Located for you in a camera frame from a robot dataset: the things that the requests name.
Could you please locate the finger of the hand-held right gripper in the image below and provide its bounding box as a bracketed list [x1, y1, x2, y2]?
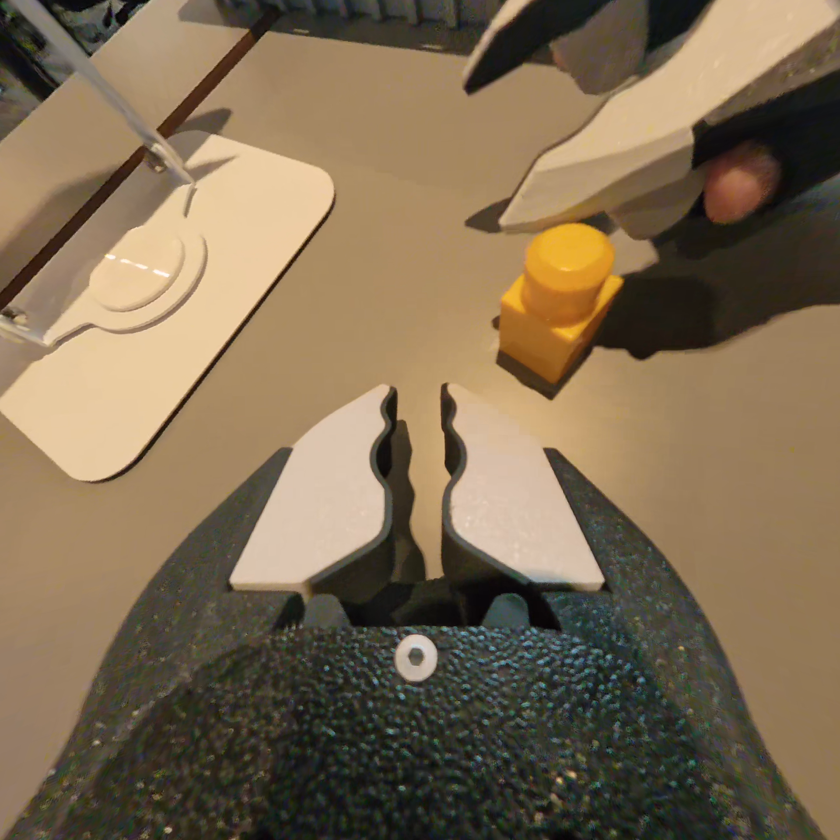
[462, 0, 621, 94]
[499, 0, 840, 240]

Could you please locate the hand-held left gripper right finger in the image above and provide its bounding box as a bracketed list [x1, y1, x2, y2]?
[440, 382, 606, 593]

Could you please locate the yellow one-stud mega block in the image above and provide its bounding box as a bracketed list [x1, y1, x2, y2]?
[497, 222, 624, 387]

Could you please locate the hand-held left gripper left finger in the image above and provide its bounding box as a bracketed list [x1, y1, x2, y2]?
[228, 384, 399, 597]

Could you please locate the person's right hand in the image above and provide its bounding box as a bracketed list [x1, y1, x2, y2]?
[704, 141, 783, 225]

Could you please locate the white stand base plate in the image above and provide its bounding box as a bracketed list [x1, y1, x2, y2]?
[0, 130, 337, 484]

